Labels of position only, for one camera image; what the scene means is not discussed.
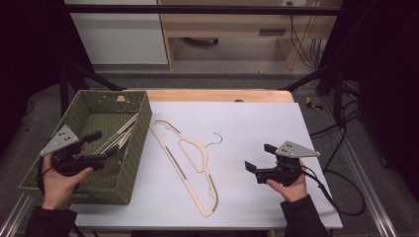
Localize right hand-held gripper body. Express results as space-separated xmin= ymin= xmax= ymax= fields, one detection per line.
xmin=255 ymin=140 xmax=321 ymax=188

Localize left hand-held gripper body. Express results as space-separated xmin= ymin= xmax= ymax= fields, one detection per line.
xmin=39 ymin=124 xmax=108 ymax=177

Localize green woven basket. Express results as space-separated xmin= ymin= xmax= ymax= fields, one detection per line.
xmin=18 ymin=89 xmax=153 ymax=205

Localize person's right hand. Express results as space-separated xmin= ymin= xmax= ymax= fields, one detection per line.
xmin=266 ymin=161 xmax=309 ymax=203

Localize person's left hand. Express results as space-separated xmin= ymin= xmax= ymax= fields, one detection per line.
xmin=41 ymin=156 xmax=95 ymax=211

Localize white paper sheet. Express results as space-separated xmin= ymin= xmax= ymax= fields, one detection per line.
xmin=70 ymin=101 xmax=344 ymax=230

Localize yellow and black tool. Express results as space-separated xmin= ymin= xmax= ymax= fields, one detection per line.
xmin=304 ymin=96 xmax=324 ymax=112

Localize black curtain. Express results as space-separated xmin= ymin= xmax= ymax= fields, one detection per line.
xmin=0 ymin=0 xmax=94 ymax=156
xmin=322 ymin=0 xmax=419 ymax=200

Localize white cabinet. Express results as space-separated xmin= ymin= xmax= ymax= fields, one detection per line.
xmin=64 ymin=0 xmax=169 ymax=66

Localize black chair base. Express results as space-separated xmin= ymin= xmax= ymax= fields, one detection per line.
xmin=180 ymin=37 xmax=219 ymax=47

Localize light wooden desk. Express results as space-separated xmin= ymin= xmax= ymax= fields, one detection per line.
xmin=157 ymin=0 xmax=344 ymax=71

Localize left hand-held gripper cable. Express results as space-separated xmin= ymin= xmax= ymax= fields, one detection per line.
xmin=36 ymin=156 xmax=54 ymax=196

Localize hand-held gripper cable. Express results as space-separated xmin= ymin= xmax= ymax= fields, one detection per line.
xmin=36 ymin=156 xmax=54 ymax=196
xmin=299 ymin=167 xmax=368 ymax=217

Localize black metal frame strut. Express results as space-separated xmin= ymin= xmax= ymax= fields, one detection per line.
xmin=58 ymin=62 xmax=126 ymax=117
xmin=280 ymin=63 xmax=346 ymax=123

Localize black floor cables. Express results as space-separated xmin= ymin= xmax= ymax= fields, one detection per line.
xmin=308 ymin=95 xmax=364 ymax=172

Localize right hand-held gripper cable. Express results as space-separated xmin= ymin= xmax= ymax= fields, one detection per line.
xmin=299 ymin=167 xmax=368 ymax=217

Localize aluminium rail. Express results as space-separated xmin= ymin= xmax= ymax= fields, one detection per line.
xmin=320 ymin=98 xmax=400 ymax=237
xmin=0 ymin=193 xmax=35 ymax=237

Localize hanging black cables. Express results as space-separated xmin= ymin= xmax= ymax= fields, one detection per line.
xmin=289 ymin=2 xmax=323 ymax=69

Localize black horizontal frame bar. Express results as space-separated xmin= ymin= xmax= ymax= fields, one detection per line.
xmin=63 ymin=4 xmax=344 ymax=16

